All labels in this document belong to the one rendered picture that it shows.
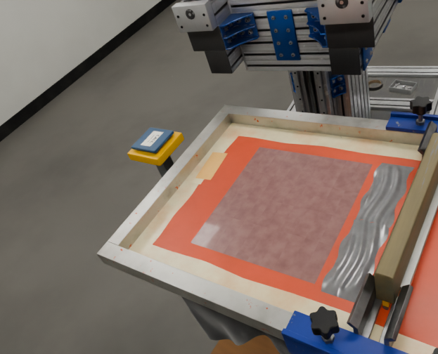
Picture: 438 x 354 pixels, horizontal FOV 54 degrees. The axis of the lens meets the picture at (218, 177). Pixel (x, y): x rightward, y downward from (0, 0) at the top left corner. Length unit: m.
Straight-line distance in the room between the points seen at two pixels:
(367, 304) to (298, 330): 0.12
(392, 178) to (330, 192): 0.14
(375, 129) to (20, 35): 3.74
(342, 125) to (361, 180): 0.17
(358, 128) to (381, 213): 0.26
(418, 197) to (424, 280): 0.14
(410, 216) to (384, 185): 0.20
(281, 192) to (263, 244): 0.15
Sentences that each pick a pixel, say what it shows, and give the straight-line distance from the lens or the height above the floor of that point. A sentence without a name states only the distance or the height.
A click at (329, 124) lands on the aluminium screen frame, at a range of 1.12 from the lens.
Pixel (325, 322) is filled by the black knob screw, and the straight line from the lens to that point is 0.68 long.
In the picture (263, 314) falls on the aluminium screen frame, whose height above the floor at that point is 0.99.
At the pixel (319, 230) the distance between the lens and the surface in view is 0.92.
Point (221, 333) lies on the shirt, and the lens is 1.30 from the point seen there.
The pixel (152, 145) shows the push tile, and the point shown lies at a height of 0.97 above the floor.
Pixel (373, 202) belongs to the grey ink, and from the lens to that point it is 0.95.
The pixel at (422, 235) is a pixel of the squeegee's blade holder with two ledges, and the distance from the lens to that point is 0.85.
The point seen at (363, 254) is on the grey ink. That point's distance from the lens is 0.87.
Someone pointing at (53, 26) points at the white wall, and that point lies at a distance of 4.61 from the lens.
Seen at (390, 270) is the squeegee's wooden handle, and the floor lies 1.06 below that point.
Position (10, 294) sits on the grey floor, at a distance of 2.74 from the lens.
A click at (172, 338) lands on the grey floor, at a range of 2.04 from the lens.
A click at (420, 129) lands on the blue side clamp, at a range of 1.06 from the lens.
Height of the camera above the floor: 1.66
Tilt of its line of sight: 39 degrees down
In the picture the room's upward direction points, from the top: 22 degrees counter-clockwise
